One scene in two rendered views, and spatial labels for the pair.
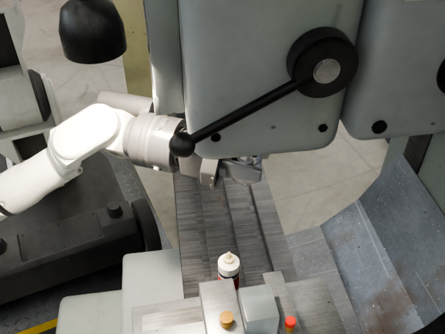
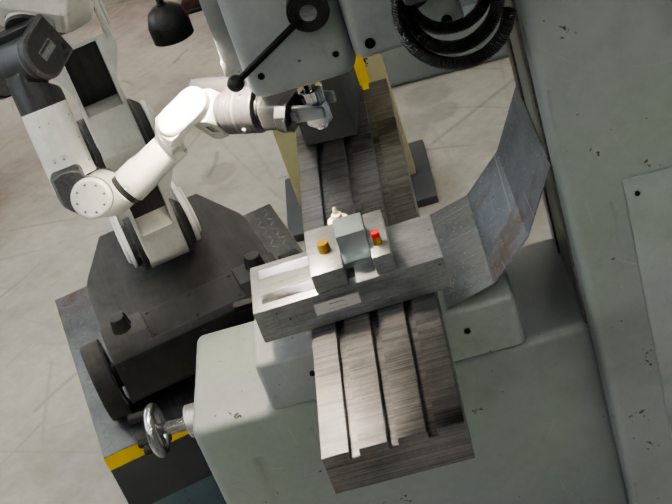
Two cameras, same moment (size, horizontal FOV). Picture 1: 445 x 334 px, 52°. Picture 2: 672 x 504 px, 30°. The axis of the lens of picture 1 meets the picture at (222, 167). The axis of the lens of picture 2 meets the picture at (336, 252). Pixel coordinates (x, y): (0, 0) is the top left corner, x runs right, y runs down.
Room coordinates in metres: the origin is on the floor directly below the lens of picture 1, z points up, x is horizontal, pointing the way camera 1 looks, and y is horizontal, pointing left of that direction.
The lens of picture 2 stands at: (-1.44, -0.52, 2.22)
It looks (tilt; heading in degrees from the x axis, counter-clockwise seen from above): 33 degrees down; 15
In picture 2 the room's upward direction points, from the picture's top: 20 degrees counter-clockwise
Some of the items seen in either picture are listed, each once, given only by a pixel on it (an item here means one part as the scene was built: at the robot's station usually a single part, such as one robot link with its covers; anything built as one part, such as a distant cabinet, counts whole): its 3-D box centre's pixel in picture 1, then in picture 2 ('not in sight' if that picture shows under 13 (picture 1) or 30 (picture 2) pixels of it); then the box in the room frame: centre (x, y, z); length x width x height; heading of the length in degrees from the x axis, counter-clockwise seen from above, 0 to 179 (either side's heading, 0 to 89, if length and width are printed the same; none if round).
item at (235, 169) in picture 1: (240, 173); (307, 114); (0.50, -0.03, 1.23); 0.06 x 0.02 x 0.03; 73
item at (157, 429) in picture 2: not in sight; (172, 425); (0.46, 0.46, 0.61); 0.16 x 0.12 x 0.12; 98
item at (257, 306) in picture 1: (257, 312); (352, 238); (0.39, -0.06, 1.03); 0.06 x 0.05 x 0.06; 10
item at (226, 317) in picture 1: (226, 319); (323, 246); (0.38, -0.01, 1.03); 0.02 x 0.02 x 0.02
